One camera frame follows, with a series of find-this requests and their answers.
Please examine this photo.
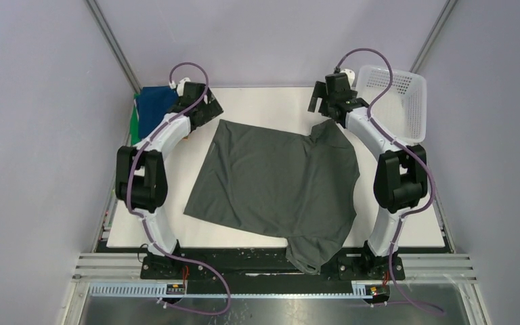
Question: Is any dark grey t shirt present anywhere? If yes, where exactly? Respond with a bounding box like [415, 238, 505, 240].
[184, 120, 360, 275]

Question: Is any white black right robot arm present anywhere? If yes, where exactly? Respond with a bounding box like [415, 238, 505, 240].
[308, 71, 429, 279]

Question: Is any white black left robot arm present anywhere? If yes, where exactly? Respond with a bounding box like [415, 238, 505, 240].
[114, 80, 223, 278]

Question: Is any folded navy blue t shirt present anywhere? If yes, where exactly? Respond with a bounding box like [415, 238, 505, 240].
[135, 86, 178, 139]

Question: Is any white plastic basket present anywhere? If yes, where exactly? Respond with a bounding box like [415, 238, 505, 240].
[355, 65, 427, 144]

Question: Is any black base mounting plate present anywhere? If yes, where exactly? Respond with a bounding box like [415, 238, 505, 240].
[96, 242, 407, 296]

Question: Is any left aluminium frame post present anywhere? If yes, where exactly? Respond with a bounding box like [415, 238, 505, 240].
[84, 0, 142, 93]

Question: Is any grey aluminium frame post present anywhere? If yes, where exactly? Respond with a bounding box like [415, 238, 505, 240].
[409, 0, 458, 74]

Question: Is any white slotted cable duct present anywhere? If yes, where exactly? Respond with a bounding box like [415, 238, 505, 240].
[88, 279, 373, 299]

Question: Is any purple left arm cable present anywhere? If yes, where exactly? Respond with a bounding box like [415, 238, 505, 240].
[125, 62, 233, 316]

